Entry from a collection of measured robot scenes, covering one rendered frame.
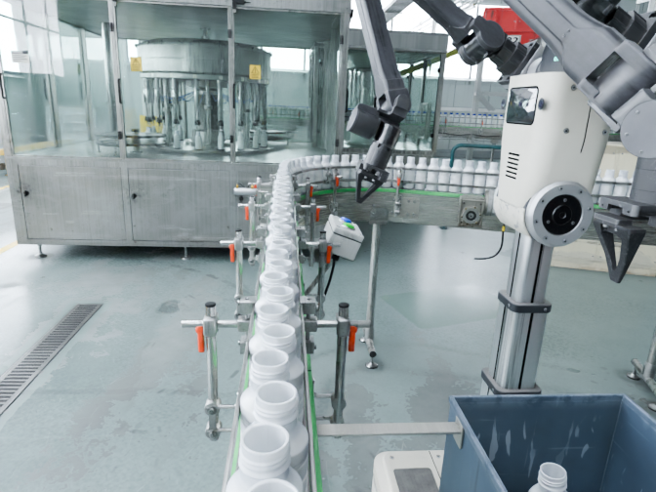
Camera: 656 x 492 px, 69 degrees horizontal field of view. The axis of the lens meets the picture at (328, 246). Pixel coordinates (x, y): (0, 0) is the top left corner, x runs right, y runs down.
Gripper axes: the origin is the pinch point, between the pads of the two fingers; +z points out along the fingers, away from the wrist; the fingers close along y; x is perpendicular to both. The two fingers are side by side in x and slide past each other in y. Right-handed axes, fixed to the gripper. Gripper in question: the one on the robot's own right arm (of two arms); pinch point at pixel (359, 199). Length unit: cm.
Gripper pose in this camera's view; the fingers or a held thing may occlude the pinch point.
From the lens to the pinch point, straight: 121.5
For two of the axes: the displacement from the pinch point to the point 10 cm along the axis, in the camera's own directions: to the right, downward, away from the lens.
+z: -3.8, 8.9, 2.3
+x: 9.2, 3.5, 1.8
